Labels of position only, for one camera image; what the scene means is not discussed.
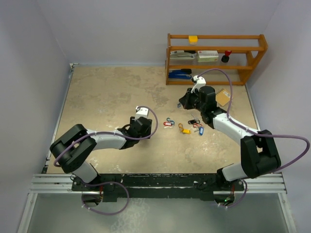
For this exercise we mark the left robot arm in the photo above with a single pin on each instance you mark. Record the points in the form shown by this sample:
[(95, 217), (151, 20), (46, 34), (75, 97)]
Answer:
[(72, 148)]

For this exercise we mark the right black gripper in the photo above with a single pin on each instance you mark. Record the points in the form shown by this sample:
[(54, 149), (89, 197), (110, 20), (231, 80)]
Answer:
[(185, 100)]

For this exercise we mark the white red box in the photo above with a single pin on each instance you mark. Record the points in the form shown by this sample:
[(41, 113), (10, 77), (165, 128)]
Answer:
[(207, 56)]

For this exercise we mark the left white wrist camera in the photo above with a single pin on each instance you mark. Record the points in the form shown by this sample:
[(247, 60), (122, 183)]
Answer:
[(141, 112)]

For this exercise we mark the black base frame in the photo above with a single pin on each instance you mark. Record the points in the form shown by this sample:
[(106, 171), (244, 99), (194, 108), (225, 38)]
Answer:
[(202, 186)]

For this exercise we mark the blue key tag with keys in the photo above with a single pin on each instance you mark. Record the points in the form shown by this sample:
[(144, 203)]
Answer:
[(200, 131)]

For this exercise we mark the yellow key tag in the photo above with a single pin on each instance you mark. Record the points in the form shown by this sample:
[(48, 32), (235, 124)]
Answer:
[(186, 131)]

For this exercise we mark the wooden shelf rack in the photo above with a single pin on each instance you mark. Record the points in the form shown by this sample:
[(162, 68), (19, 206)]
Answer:
[(241, 53)]

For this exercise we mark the blue stapler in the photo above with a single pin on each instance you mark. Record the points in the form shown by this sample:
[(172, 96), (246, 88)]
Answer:
[(184, 74)]

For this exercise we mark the red S carabiner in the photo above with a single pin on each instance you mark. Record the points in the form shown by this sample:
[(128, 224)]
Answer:
[(196, 125)]

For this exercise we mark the red black stamp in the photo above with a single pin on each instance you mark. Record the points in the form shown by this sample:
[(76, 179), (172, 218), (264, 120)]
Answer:
[(225, 57)]

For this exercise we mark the grey stapler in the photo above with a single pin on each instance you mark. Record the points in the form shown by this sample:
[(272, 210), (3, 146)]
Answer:
[(183, 54)]

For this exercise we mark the black key fob with key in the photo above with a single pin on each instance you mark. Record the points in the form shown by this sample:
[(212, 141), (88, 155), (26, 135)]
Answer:
[(194, 120)]

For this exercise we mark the yellow spiral notebook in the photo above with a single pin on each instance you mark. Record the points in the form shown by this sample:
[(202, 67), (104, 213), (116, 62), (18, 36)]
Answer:
[(223, 97)]

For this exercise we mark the orange S carabiner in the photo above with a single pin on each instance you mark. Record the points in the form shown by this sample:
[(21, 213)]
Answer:
[(180, 125)]

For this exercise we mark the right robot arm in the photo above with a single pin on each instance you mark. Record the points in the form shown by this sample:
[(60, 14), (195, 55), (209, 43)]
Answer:
[(259, 154)]

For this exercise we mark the yellow block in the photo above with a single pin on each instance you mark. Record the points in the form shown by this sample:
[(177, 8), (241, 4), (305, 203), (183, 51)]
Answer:
[(193, 39)]

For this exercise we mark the dark blue S carabiner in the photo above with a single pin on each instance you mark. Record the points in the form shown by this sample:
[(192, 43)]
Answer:
[(170, 120)]

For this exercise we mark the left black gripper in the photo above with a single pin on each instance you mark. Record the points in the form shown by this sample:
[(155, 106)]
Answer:
[(132, 120)]

